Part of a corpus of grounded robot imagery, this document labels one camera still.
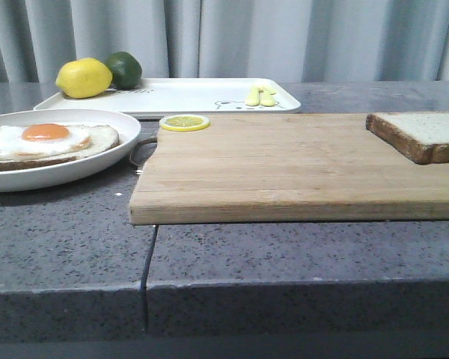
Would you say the bread slice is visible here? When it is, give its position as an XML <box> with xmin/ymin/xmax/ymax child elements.
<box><xmin>365</xmin><ymin>111</ymin><xmax>449</xmax><ymax>165</ymax></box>
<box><xmin>0</xmin><ymin>123</ymin><xmax>120</xmax><ymax>172</ymax></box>

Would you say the fried egg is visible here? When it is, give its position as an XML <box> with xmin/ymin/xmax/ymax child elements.
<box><xmin>0</xmin><ymin>123</ymin><xmax>91</xmax><ymax>159</ymax></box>

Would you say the white round plate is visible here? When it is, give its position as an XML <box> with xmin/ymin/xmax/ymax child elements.
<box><xmin>0</xmin><ymin>109</ymin><xmax>141</xmax><ymax>192</ymax></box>

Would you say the white bear tray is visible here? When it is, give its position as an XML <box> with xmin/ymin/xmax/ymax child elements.
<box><xmin>34</xmin><ymin>78</ymin><xmax>301</xmax><ymax>120</ymax></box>

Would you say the wooden cutting board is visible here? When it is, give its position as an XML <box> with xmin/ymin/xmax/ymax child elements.
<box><xmin>129</xmin><ymin>114</ymin><xmax>449</xmax><ymax>224</ymax></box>

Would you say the lemon slice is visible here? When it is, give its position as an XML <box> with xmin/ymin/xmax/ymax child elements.
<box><xmin>159</xmin><ymin>114</ymin><xmax>210</xmax><ymax>132</ymax></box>

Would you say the yellow plastic fork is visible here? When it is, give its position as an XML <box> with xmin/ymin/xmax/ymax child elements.
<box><xmin>245</xmin><ymin>85</ymin><xmax>260</xmax><ymax>106</ymax></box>

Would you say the yellow plastic knife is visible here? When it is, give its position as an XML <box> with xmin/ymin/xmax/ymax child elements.
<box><xmin>258</xmin><ymin>85</ymin><xmax>276</xmax><ymax>107</ymax></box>

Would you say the green lime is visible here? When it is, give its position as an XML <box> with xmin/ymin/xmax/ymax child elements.
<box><xmin>105</xmin><ymin>52</ymin><xmax>142</xmax><ymax>90</ymax></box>

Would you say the yellow lemon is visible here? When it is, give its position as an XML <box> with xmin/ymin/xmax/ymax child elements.
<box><xmin>55</xmin><ymin>58</ymin><xmax>112</xmax><ymax>99</ymax></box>

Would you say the grey pleated curtain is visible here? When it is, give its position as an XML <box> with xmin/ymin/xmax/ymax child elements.
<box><xmin>0</xmin><ymin>1</ymin><xmax>449</xmax><ymax>82</ymax></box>

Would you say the metal cutting board handle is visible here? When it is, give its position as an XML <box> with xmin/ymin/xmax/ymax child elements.
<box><xmin>128</xmin><ymin>135</ymin><xmax>158</xmax><ymax>168</ymax></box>

